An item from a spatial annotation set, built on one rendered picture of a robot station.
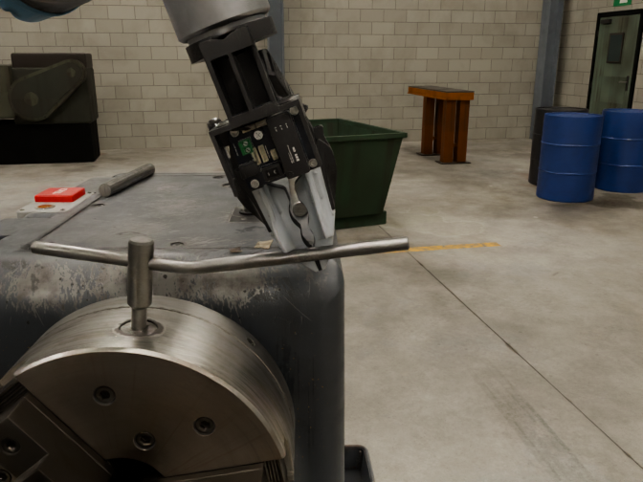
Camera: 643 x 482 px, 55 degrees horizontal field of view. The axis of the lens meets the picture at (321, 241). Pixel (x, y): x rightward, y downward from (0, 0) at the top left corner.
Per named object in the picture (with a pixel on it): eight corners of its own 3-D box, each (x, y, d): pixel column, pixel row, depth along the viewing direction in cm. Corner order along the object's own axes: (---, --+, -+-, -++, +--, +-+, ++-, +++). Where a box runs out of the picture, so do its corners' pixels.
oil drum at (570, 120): (524, 192, 685) (532, 112, 659) (572, 189, 696) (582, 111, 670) (554, 204, 629) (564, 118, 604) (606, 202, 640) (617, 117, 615)
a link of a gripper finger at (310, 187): (321, 288, 50) (281, 185, 48) (320, 265, 56) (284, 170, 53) (358, 276, 50) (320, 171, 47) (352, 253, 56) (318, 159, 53)
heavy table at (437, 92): (404, 147, 1009) (407, 85, 980) (430, 147, 1017) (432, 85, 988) (441, 164, 858) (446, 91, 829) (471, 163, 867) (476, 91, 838)
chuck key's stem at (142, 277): (121, 359, 56) (123, 241, 53) (131, 348, 59) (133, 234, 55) (144, 362, 56) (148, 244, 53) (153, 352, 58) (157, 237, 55)
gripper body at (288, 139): (233, 207, 46) (169, 50, 43) (244, 184, 54) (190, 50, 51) (329, 172, 46) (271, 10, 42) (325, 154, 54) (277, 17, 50)
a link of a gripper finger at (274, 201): (286, 300, 50) (244, 198, 48) (288, 275, 56) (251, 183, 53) (321, 288, 50) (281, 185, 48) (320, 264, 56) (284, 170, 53)
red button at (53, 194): (50, 199, 102) (48, 186, 101) (86, 199, 102) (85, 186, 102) (34, 208, 96) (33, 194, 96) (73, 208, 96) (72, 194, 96)
